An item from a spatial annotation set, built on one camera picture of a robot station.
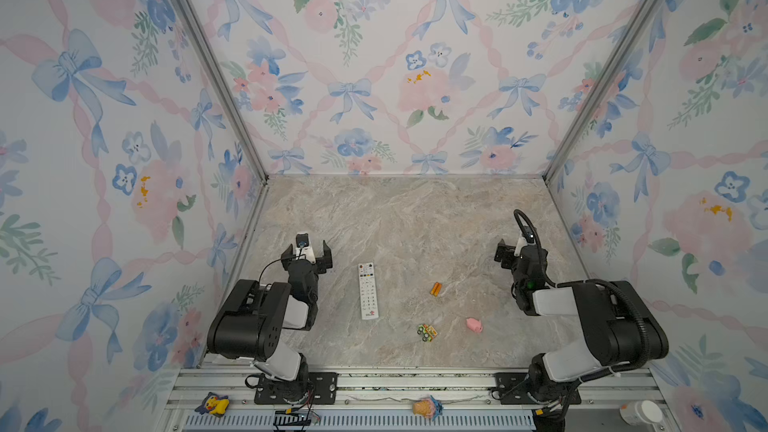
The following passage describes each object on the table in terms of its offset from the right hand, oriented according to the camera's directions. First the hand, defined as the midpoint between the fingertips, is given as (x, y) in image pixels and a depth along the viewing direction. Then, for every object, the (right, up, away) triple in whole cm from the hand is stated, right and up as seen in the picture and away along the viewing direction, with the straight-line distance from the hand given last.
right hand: (518, 241), depth 93 cm
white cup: (+15, -35, -27) cm, 47 cm away
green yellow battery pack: (-30, -23, -13) cm, 40 cm away
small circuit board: (-64, -41, -20) cm, 79 cm away
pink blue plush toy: (-31, -36, -24) cm, 53 cm away
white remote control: (-46, -14, -5) cm, 49 cm away
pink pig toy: (-17, -22, -10) cm, 29 cm away
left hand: (-65, 0, -3) cm, 65 cm away
